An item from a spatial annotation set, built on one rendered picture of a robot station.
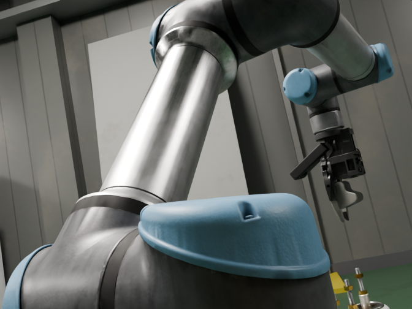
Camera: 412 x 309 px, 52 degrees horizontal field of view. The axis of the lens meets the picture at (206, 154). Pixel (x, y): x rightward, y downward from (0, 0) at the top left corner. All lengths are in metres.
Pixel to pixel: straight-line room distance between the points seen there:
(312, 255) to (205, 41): 0.36
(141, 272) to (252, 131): 2.78
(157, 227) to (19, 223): 3.39
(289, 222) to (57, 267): 0.18
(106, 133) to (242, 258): 2.81
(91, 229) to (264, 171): 2.67
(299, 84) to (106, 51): 2.46
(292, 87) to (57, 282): 0.71
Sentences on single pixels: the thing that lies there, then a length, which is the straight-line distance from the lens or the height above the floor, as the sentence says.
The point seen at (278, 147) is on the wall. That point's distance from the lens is 3.00.
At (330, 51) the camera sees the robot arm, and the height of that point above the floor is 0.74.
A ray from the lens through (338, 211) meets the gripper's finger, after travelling 1.03.
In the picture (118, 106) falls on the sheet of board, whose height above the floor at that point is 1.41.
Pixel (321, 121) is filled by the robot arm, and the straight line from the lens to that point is 1.04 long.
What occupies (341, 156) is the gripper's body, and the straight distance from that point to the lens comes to 1.02.
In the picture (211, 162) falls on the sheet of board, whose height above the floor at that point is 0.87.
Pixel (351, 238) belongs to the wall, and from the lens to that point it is 3.01.
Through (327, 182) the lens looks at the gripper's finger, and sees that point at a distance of 1.02.
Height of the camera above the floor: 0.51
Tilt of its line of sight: 9 degrees up
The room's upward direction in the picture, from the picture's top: 11 degrees counter-clockwise
